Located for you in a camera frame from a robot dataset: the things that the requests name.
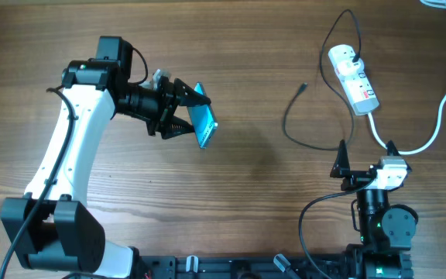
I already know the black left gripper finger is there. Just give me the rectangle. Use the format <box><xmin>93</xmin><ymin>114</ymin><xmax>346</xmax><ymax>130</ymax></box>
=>
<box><xmin>173</xmin><ymin>78</ymin><xmax>211</xmax><ymax>107</ymax></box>
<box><xmin>160</xmin><ymin>116</ymin><xmax>194</xmax><ymax>140</ymax></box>

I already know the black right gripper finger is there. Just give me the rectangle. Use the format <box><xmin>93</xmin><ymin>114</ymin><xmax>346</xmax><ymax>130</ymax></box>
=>
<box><xmin>386</xmin><ymin>140</ymin><xmax>412</xmax><ymax>173</ymax></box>
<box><xmin>330</xmin><ymin>139</ymin><xmax>351</xmax><ymax>178</ymax></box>

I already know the blue screen smartphone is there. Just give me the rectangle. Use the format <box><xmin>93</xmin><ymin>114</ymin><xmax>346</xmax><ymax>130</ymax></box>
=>
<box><xmin>186</xmin><ymin>81</ymin><xmax>219</xmax><ymax>150</ymax></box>

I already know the black usb charging cable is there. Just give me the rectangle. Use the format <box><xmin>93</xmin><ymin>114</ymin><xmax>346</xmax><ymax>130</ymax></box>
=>
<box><xmin>282</xmin><ymin>9</ymin><xmax>363</xmax><ymax>152</ymax></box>

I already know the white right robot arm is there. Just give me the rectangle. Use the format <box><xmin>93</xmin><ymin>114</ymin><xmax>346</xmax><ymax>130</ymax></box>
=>
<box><xmin>330</xmin><ymin>140</ymin><xmax>419</xmax><ymax>279</ymax></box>

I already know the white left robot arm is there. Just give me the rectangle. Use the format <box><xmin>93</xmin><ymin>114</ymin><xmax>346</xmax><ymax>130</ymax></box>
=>
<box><xmin>0</xmin><ymin>36</ymin><xmax>211</xmax><ymax>278</ymax></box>

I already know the white power strip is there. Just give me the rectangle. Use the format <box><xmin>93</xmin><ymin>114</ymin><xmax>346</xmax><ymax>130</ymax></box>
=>
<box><xmin>328</xmin><ymin>44</ymin><xmax>379</xmax><ymax>115</ymax></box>

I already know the white usb wall charger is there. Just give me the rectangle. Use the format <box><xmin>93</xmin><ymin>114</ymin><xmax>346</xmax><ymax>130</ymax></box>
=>
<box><xmin>334</xmin><ymin>58</ymin><xmax>364</xmax><ymax>80</ymax></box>

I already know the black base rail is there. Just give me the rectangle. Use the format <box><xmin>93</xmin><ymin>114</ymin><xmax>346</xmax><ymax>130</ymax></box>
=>
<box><xmin>62</xmin><ymin>253</ymin><xmax>413</xmax><ymax>279</ymax></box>

